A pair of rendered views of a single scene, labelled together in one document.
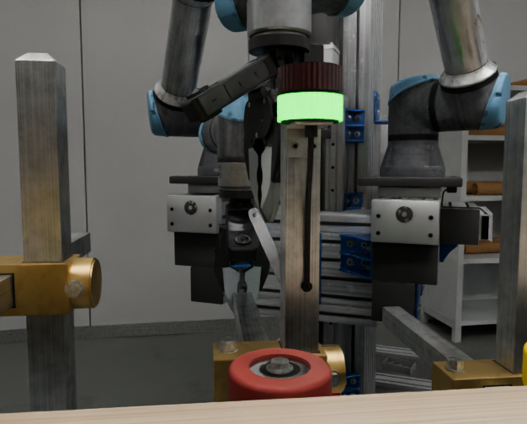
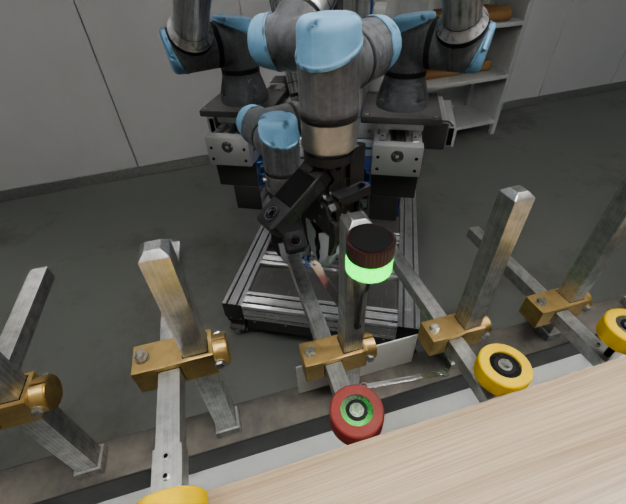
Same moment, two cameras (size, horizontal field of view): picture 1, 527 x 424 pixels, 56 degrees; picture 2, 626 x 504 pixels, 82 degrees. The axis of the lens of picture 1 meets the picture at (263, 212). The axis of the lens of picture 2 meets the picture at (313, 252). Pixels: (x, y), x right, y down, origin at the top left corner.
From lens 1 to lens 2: 40 cm
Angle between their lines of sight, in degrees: 37
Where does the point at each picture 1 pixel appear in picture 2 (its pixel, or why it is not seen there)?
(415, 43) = not seen: outside the picture
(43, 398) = (212, 400)
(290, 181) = (349, 282)
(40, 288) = (199, 367)
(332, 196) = not seen: hidden behind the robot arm
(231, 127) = (275, 154)
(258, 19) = (314, 147)
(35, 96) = (162, 280)
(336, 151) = not seen: hidden behind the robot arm
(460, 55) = (460, 15)
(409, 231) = (399, 168)
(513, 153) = (495, 228)
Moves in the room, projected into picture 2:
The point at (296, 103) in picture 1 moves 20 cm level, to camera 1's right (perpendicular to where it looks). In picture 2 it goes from (364, 275) to (517, 253)
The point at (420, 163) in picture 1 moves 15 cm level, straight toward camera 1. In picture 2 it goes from (410, 101) to (414, 122)
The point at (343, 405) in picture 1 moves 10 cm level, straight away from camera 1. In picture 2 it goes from (395, 441) to (384, 375)
